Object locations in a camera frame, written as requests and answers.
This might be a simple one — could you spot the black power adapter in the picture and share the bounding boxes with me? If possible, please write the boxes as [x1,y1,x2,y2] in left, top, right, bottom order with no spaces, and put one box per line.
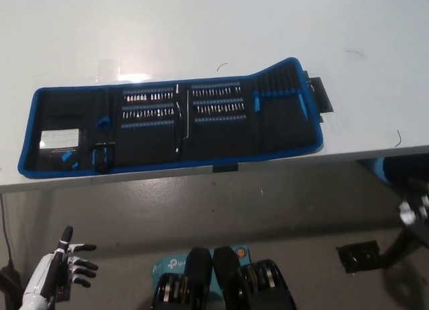
[0,265,23,310]

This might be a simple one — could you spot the black strap pouch blue insert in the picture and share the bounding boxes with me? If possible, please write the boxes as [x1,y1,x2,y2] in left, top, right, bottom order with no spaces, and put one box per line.
[89,142,117,173]

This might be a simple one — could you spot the screwdriver bit row blue strip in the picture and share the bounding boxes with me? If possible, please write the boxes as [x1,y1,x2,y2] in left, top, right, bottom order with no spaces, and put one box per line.
[191,83,243,97]
[121,104,176,119]
[192,99,245,114]
[122,89,176,103]

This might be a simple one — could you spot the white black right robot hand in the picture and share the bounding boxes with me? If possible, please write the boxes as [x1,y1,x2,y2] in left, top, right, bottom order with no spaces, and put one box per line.
[397,193,429,231]

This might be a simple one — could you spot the blue triangular pick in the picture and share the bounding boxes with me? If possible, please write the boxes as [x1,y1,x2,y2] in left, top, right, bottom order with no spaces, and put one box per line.
[60,151,80,168]

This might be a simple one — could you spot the white grid magnetic pad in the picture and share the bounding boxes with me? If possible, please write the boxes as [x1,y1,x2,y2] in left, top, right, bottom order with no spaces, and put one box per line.
[40,128,80,149]

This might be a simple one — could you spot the teal tp-link cardboard box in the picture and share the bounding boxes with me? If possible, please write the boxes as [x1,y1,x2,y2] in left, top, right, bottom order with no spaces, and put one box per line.
[152,245,253,310]

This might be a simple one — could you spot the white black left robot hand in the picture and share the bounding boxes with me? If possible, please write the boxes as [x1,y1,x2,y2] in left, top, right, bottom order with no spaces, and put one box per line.
[23,225,100,299]

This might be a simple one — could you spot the black blue-edged fabric toolkit roll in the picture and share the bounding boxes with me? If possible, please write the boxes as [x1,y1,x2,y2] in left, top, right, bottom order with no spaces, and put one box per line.
[17,57,324,180]

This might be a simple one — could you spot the thin silver bent rod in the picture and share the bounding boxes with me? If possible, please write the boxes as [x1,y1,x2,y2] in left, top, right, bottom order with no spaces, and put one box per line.
[182,88,190,140]

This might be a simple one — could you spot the black cable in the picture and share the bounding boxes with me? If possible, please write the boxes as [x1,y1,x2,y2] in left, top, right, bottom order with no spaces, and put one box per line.
[0,192,15,269]

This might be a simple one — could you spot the long blue spudger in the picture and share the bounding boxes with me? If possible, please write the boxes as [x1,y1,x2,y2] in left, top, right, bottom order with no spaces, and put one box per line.
[297,93,311,121]

